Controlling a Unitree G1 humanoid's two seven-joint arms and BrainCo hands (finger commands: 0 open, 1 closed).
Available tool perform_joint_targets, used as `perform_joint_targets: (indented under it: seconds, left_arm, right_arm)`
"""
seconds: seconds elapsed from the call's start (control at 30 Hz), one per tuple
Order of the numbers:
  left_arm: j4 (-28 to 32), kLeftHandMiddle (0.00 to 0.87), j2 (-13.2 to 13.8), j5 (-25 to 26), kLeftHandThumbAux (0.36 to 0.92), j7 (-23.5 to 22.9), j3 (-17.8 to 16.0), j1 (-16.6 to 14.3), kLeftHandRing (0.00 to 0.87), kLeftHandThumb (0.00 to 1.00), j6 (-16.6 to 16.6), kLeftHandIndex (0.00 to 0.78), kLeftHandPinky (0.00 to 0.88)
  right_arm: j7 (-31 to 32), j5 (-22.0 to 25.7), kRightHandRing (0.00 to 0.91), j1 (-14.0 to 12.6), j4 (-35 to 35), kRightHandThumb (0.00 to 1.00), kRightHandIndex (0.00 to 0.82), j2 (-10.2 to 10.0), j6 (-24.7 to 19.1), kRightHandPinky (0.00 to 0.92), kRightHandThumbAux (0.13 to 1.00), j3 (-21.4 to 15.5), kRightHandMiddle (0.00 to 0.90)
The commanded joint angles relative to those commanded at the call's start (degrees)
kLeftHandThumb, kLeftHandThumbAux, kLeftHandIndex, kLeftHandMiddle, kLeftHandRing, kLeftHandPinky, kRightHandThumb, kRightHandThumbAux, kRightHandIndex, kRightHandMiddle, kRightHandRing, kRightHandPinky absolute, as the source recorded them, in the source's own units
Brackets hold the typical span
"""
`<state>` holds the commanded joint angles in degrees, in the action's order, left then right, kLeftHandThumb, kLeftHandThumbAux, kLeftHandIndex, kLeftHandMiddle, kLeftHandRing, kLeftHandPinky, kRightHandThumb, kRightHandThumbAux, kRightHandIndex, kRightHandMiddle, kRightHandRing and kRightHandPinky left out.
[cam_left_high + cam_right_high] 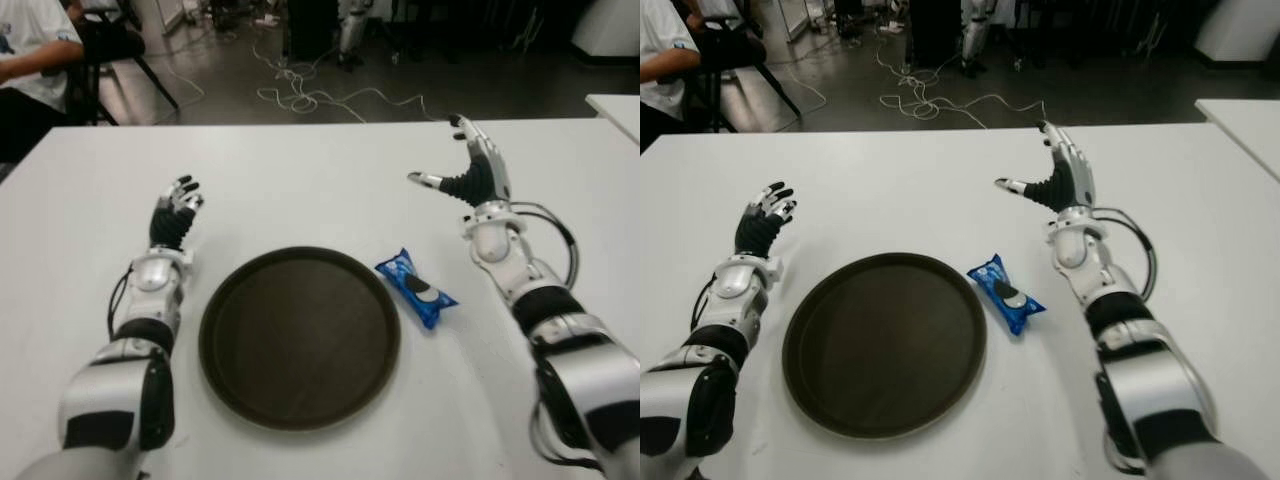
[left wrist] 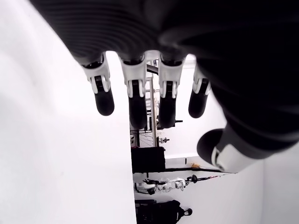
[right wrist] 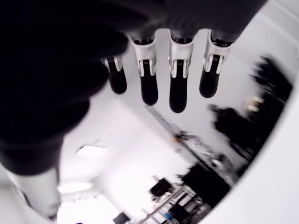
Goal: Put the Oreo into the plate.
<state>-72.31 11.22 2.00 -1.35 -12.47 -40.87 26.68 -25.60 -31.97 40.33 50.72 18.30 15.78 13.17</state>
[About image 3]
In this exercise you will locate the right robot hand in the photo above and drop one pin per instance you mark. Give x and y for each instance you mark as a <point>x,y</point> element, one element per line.
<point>46,58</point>

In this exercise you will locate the black monitor screen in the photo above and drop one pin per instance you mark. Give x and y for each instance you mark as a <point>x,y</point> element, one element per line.
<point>161,187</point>

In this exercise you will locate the dark grey flat panel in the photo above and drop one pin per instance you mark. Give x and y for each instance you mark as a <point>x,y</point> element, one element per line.
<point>120,218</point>

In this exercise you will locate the metal shelving rack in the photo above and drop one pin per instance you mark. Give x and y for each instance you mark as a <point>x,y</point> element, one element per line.
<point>163,205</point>

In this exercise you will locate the small cyan box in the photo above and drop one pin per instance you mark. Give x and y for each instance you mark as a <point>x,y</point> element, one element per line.
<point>167,215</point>

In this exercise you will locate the black box cabinet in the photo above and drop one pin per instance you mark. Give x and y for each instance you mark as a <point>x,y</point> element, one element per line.
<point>205,182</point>

